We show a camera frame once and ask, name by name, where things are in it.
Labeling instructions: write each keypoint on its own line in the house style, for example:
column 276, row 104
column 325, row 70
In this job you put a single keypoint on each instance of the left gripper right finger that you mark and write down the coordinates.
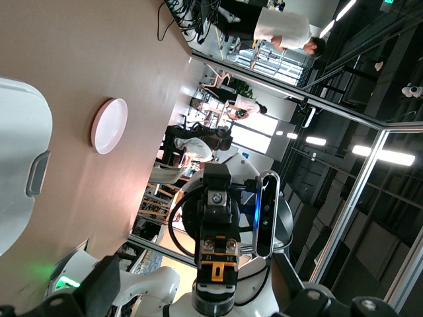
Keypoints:
column 297, row 303

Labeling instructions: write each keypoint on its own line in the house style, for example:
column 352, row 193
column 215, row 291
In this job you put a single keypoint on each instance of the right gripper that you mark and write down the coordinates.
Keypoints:
column 191, row 218

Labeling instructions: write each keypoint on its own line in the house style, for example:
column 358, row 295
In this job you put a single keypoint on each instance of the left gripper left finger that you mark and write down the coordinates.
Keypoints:
column 96, row 290

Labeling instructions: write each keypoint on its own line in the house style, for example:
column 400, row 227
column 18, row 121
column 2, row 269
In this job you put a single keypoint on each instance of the orange black switch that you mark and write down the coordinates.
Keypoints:
column 216, row 254

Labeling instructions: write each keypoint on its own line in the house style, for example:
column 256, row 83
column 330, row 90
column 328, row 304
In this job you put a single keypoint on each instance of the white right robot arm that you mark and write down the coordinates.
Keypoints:
column 152, row 284

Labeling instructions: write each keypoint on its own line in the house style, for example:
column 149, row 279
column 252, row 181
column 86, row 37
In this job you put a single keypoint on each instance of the white lunch box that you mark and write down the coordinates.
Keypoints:
column 16, row 148

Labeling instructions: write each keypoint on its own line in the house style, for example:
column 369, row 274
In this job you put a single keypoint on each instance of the bending person in white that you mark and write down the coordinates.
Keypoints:
column 195, row 148

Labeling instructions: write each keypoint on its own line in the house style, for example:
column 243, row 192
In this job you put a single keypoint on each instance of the black office chair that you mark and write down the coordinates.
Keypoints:
column 218, row 137

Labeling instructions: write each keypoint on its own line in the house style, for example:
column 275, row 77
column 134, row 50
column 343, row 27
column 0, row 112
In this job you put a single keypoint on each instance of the person in white top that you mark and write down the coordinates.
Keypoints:
column 246, row 105

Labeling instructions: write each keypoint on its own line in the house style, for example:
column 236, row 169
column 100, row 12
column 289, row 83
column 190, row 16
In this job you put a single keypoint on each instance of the green plant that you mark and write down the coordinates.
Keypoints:
column 243, row 87

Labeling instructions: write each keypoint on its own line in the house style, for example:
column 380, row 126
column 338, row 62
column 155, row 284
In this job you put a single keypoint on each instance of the short ceiling light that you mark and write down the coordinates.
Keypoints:
column 315, row 141

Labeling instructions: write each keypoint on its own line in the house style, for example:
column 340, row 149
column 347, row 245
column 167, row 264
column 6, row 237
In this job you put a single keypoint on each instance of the pink round plate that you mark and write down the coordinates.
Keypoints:
column 110, row 127

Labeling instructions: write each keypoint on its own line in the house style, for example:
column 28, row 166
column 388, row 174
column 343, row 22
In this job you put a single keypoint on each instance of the person in white shirt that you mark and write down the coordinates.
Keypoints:
column 284, row 29

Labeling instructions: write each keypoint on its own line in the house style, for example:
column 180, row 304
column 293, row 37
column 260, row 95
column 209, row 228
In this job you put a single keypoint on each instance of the long ceiling light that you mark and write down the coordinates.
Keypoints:
column 383, row 156

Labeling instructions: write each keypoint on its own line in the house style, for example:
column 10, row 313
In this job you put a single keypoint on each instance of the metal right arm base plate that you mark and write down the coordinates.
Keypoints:
column 82, row 247

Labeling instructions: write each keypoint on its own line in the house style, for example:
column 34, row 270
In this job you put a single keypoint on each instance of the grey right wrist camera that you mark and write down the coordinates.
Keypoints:
column 266, row 214

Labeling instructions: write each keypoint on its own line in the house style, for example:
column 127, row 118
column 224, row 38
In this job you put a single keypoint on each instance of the aluminium frame beam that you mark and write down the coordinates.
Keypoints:
column 287, row 92

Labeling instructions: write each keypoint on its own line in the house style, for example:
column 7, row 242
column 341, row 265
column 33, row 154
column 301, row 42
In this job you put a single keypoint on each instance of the aluminium frame post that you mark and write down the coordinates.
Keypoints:
column 358, row 188

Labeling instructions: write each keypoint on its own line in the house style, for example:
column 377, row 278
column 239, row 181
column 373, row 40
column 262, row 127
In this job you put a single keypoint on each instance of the white security camera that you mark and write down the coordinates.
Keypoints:
column 413, row 91

